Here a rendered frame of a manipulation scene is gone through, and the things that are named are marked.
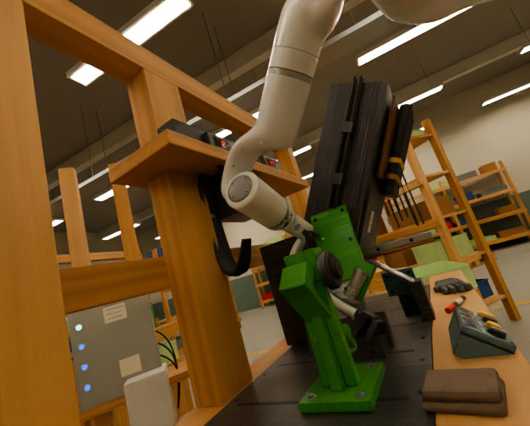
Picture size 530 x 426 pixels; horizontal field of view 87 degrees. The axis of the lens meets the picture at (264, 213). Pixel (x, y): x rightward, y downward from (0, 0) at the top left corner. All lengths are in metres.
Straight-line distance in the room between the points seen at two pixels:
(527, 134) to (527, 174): 1.11
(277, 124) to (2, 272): 0.51
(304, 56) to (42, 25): 0.64
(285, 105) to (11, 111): 0.50
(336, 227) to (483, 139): 9.82
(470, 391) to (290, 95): 0.53
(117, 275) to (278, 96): 0.54
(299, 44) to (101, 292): 0.64
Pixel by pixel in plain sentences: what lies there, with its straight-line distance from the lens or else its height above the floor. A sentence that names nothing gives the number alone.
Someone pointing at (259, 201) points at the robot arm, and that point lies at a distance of 0.57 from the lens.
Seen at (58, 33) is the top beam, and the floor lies 1.85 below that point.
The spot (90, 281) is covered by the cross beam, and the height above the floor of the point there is 1.24.
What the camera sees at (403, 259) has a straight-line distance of 3.95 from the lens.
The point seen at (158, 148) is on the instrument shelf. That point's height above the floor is 1.51.
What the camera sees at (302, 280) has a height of 1.12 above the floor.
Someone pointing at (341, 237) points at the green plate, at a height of 1.18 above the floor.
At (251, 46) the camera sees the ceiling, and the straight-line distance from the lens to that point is 5.09.
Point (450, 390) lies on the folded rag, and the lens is 0.52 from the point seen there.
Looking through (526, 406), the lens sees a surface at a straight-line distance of 0.54.
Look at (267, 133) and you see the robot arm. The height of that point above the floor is 1.40.
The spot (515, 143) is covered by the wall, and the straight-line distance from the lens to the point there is 10.70.
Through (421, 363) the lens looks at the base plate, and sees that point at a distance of 0.69.
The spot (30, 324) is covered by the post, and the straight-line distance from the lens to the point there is 0.58.
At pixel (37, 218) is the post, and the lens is 0.62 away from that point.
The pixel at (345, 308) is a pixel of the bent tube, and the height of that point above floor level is 1.01.
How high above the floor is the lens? 1.15
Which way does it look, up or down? 12 degrees up
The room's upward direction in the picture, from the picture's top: 17 degrees counter-clockwise
